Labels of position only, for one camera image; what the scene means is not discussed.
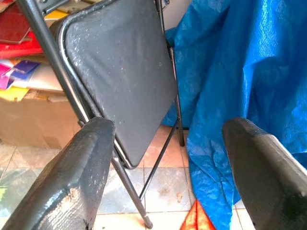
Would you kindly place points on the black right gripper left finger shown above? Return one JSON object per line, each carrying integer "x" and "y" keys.
{"x": 64, "y": 182}

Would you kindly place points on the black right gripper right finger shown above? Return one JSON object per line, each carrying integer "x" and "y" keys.
{"x": 268, "y": 172}

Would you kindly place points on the brown cardboard box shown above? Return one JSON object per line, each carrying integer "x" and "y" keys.
{"x": 36, "y": 119}

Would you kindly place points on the orange cloth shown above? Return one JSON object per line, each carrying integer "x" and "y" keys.
{"x": 196, "y": 219}

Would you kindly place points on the blue plastic tarp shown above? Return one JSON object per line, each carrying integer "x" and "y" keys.
{"x": 239, "y": 79}

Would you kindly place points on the yellow paper sheet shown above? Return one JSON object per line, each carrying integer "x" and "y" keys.
{"x": 13, "y": 93}

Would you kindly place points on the black folding metal chair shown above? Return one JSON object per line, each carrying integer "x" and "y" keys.
{"x": 120, "y": 79}

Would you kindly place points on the purple paper sheet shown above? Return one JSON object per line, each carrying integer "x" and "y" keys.
{"x": 24, "y": 69}

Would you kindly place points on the pink paper sheet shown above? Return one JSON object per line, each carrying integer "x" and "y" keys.
{"x": 5, "y": 75}

